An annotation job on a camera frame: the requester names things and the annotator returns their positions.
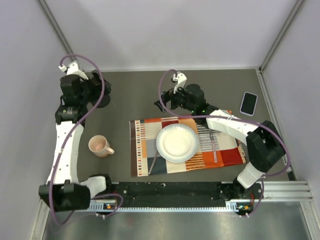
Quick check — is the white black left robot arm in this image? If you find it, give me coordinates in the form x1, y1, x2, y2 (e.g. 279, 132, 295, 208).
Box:
38, 70, 114, 212

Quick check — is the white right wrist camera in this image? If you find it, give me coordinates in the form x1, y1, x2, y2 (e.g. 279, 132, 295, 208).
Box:
171, 71, 187, 94

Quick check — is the pink handled fork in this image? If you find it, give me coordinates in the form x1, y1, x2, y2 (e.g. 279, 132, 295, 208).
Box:
209, 129, 219, 163

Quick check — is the grey slotted cable duct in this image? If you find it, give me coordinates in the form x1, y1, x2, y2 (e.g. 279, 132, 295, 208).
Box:
88, 199, 253, 213

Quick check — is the colourful patterned placemat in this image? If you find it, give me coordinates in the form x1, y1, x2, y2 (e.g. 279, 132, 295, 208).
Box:
129, 117, 246, 177

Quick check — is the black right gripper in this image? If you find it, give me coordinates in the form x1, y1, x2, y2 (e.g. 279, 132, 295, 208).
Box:
154, 83, 196, 114

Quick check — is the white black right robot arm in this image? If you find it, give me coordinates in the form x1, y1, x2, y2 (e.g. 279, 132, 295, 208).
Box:
154, 84, 288, 198

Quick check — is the white ceramic plate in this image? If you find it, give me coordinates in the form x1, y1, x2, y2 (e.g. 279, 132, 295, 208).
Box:
156, 123, 200, 163

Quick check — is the phone with lilac case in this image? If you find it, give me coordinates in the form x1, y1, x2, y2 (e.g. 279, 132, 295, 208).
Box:
239, 92, 258, 116

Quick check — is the pink ceramic mug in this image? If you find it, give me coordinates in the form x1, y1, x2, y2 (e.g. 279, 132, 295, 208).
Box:
88, 135, 115, 158

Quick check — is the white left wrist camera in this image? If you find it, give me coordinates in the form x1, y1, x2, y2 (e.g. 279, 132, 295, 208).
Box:
58, 60, 89, 80

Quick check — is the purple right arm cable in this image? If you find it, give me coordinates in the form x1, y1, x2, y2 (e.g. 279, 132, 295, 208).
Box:
158, 69, 293, 218

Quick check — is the black phone stand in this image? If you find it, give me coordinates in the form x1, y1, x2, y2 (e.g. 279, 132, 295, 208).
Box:
91, 70, 111, 108

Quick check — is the pink handled knife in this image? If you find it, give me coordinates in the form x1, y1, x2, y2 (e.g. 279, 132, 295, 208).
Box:
148, 150, 159, 175

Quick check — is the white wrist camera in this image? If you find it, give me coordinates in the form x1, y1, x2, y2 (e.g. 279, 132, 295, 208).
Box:
171, 71, 187, 94
58, 60, 89, 80

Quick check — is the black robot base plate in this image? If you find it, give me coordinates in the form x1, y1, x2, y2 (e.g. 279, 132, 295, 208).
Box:
99, 181, 262, 201

